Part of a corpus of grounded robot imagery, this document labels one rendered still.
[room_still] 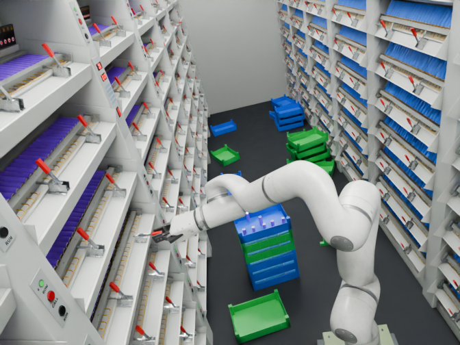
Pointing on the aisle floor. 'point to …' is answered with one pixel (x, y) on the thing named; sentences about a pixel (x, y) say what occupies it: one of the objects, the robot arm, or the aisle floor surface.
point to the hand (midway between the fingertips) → (159, 234)
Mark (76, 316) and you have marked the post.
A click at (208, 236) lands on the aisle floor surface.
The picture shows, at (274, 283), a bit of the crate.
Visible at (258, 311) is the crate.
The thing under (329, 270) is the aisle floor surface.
